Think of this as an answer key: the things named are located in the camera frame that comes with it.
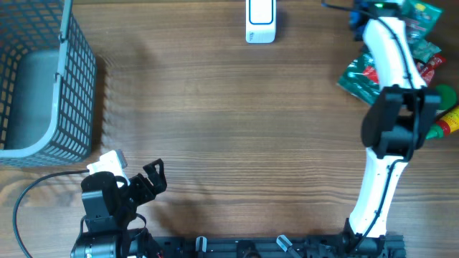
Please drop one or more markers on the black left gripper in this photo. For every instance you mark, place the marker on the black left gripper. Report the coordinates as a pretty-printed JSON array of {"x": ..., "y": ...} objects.
[{"x": 148, "y": 193}]

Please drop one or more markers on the green snack bag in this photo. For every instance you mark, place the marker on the green snack bag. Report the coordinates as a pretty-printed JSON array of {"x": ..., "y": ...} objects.
[{"x": 360, "y": 77}]

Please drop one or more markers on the red Nescafe coffee stick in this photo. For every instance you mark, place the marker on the red Nescafe coffee stick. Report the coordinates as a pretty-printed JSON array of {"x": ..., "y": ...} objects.
[{"x": 432, "y": 64}]

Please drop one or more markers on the green-lid spice jar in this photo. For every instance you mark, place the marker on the green-lid spice jar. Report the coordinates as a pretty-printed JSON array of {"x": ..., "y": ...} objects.
[{"x": 448, "y": 97}]

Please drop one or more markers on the red sauce bottle green cap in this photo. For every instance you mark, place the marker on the red sauce bottle green cap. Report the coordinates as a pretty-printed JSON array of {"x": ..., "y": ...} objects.
[{"x": 446, "y": 125}]

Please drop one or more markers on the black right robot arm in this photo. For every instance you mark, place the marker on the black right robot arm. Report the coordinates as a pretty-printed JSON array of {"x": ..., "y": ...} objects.
[{"x": 395, "y": 126}]

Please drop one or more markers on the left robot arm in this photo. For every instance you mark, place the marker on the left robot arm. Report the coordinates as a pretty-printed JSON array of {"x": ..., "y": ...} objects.
[{"x": 111, "y": 204}]

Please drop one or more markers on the white barcode scanner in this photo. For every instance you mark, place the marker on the white barcode scanner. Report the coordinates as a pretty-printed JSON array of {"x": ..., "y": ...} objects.
[{"x": 260, "y": 25}]

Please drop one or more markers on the grey plastic mesh basket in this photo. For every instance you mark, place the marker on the grey plastic mesh basket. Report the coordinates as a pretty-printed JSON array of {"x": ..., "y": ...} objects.
[{"x": 48, "y": 84}]

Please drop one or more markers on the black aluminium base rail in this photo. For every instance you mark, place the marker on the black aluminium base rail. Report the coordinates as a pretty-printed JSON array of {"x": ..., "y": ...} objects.
[{"x": 321, "y": 246}]

